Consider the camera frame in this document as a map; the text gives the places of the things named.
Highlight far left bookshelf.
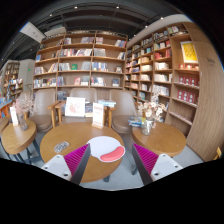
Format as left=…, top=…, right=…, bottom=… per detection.
left=3, top=61, right=23, bottom=100

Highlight left vase with dried branches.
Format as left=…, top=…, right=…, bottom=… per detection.
left=14, top=91, right=34, bottom=131

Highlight white picture board on chair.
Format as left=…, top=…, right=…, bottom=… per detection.
left=65, top=97, right=85, bottom=117

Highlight round wooden right table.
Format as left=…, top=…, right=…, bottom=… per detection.
left=132, top=122, right=186, bottom=157

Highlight books on chair armrest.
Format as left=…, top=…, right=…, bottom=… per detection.
left=98, top=99, right=116, bottom=108

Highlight beige right armchair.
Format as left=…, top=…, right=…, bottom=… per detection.
left=105, top=88, right=138, bottom=135

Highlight wooden bookshelf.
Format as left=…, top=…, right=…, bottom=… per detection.
left=33, top=30, right=127, bottom=99
left=125, top=21, right=224, bottom=161

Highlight beige middle armchair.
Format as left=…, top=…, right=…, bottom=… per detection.
left=56, top=88, right=97, bottom=125

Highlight round wooden table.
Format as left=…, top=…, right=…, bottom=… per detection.
left=1, top=120, right=41, bottom=164
left=40, top=122, right=124, bottom=183
left=132, top=122, right=186, bottom=157

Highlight white card on left table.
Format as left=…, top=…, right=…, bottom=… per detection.
left=10, top=106, right=19, bottom=126

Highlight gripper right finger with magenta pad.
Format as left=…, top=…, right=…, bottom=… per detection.
left=132, top=144, right=182, bottom=185

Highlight round wooden left table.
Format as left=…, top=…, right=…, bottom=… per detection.
left=1, top=120, right=41, bottom=164

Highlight yellow framed poster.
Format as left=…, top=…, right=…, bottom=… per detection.
left=181, top=41, right=198, bottom=63

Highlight back wooden bookshelf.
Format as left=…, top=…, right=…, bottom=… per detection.
left=33, top=30, right=127, bottom=99

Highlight white ceiling air unit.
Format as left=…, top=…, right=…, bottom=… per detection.
left=20, top=22, right=45, bottom=43

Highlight glass vase with dried flowers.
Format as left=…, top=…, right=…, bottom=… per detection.
left=138, top=100, right=165, bottom=136

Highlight white mouse pad red rest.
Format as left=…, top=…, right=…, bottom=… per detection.
left=88, top=136, right=125, bottom=163

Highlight beige left armchair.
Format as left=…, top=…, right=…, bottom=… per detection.
left=29, top=88, right=57, bottom=132

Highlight wooden stand sign card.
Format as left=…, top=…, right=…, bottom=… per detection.
left=92, top=103, right=104, bottom=129

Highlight right wooden bookshelf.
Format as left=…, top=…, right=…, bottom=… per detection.
left=125, top=21, right=224, bottom=161

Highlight round wooden centre table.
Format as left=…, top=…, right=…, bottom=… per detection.
left=40, top=122, right=124, bottom=183

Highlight beige armchair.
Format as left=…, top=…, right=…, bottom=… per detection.
left=29, top=88, right=57, bottom=132
left=56, top=88, right=97, bottom=125
left=105, top=88, right=138, bottom=135

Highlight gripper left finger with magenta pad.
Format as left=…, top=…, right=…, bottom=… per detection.
left=42, top=144, right=91, bottom=185

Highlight stack of books on chair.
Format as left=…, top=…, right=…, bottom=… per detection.
left=128, top=116, right=145, bottom=127

